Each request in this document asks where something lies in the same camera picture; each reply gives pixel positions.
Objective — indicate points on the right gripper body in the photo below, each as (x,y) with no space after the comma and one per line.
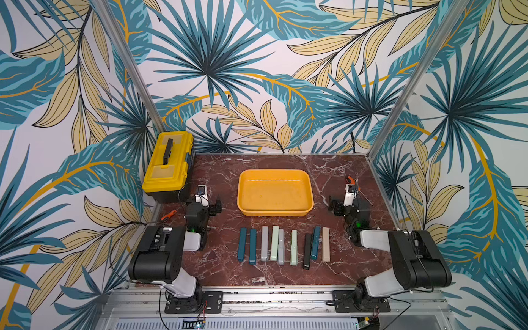
(337,207)

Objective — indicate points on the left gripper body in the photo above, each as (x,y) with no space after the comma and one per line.
(213,205)

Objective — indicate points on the dark teal pruning pliers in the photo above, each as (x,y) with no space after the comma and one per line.
(241,251)

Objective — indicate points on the beige pruning pliers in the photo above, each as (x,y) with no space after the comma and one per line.
(326,245)

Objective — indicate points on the light green pruning pliers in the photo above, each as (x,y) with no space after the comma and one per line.
(275,244)

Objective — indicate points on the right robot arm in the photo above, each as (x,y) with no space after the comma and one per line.
(417,263)

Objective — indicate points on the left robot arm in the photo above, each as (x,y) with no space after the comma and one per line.
(159,255)

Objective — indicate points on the yellow plastic storage tray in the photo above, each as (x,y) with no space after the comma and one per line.
(275,193)

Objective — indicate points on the teal pruning pliers right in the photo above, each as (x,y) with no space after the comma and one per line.
(315,242)

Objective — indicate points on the black pruning pliers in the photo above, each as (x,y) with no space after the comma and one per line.
(307,252)

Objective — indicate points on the mint green pruning pliers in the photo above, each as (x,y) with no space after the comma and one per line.
(294,248)

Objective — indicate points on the light grey pruning pliers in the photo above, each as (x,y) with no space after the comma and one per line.
(281,247)

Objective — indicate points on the orange screwdriver right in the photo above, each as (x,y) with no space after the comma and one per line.
(355,189)

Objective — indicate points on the yellow black toolbox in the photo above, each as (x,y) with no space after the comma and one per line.
(168,176)

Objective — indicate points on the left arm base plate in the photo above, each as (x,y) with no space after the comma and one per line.
(208,302)

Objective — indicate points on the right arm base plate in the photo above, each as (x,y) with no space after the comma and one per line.
(346,301)

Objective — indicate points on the aluminium front rail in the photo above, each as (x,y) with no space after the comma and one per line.
(274,307)

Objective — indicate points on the right aluminium frame post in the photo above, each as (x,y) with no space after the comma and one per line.
(438,40)

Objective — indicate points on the aluminium frame post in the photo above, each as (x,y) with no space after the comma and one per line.
(113,29)
(438,40)

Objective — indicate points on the left aluminium frame post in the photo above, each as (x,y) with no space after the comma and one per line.
(113,29)

